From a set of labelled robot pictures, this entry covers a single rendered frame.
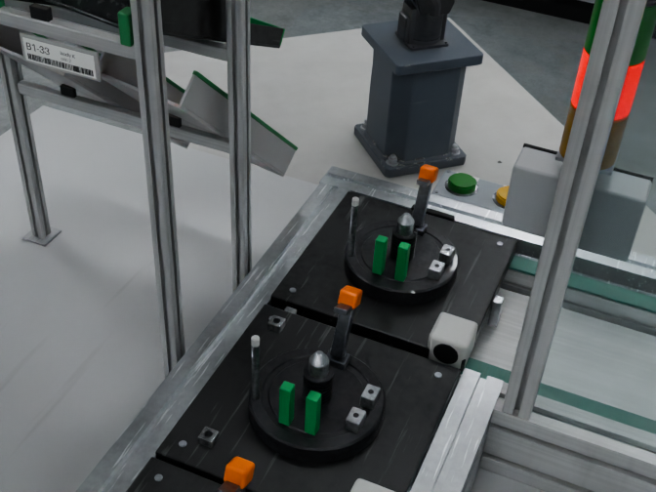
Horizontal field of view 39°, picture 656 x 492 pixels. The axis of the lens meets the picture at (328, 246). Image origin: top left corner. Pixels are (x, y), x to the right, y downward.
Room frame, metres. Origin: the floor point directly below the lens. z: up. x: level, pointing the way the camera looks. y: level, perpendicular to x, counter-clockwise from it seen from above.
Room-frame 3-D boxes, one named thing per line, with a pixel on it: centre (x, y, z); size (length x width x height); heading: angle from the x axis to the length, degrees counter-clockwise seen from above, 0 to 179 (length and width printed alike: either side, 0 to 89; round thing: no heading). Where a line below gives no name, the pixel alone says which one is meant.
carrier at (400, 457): (0.64, 0.00, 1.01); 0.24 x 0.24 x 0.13; 69
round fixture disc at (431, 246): (0.88, -0.09, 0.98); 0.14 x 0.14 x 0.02
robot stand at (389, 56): (1.32, -0.13, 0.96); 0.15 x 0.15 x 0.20; 23
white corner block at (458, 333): (0.75, -0.15, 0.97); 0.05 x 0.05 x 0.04; 69
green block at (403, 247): (0.83, -0.09, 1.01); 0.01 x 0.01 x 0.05; 69
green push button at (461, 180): (1.07, -0.18, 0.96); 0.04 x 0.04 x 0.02
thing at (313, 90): (1.30, -0.08, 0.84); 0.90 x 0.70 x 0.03; 23
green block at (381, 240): (0.84, -0.06, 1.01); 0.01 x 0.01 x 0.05; 69
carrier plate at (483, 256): (0.88, -0.09, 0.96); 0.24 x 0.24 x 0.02; 69
